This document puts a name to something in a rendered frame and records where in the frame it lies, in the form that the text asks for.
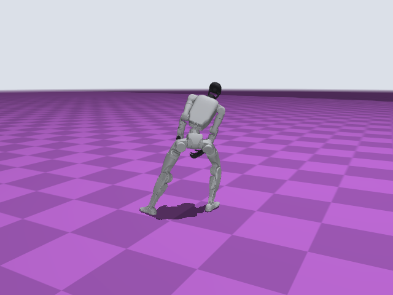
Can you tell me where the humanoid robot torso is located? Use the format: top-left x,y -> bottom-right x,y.
186,95 -> 219,149

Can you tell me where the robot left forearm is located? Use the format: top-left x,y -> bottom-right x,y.
177,115 -> 187,139

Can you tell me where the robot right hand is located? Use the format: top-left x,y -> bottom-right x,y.
190,150 -> 204,159

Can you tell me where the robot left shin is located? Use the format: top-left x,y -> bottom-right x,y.
148,173 -> 168,208

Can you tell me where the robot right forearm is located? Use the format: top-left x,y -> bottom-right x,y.
208,129 -> 219,143

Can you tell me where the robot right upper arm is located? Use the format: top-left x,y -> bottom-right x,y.
209,104 -> 225,134

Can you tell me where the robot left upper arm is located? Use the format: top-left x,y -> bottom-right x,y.
181,94 -> 198,121

